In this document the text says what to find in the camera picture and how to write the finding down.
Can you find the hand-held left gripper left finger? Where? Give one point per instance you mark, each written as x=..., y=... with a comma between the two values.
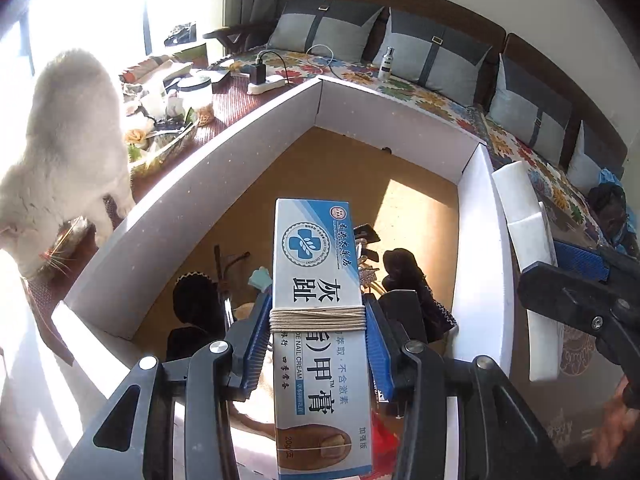
x=257, y=345

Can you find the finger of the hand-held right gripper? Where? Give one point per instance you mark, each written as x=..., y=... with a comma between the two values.
x=580, y=260
x=570, y=292

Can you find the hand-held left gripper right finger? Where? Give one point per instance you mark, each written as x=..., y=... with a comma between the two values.
x=380, y=350

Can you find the long white box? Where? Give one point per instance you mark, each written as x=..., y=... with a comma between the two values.
x=530, y=285

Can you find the blue white medicine box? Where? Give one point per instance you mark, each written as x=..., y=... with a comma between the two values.
x=320, y=260

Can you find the person's right hand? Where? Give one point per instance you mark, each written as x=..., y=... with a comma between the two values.
x=617, y=425

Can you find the brown bag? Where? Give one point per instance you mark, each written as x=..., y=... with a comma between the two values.
x=607, y=210

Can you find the purple teal plastic toy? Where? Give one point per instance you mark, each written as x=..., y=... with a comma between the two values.
x=261, y=279

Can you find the small black knitted piece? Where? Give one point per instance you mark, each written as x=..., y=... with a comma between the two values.
x=197, y=300

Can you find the blue cloth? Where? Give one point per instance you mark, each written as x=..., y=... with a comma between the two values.
x=610, y=176

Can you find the red snack packet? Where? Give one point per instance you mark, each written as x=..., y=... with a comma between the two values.
x=385, y=440

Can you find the floral sofa cover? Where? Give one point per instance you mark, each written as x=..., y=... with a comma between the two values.
x=440, y=102

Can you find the clear jar white lid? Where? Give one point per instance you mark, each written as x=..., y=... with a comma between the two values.
x=196, y=97

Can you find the white power strip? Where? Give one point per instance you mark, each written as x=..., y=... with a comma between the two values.
x=270, y=86

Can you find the black charger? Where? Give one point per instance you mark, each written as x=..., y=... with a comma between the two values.
x=258, y=72

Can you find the white bottle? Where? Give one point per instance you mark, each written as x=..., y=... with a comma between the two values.
x=386, y=62

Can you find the white cat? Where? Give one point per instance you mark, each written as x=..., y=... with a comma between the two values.
x=65, y=135

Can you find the brown sofa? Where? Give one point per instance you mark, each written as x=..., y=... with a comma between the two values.
x=450, y=5

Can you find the dark frame eyeglasses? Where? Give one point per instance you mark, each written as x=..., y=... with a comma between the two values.
x=232, y=255

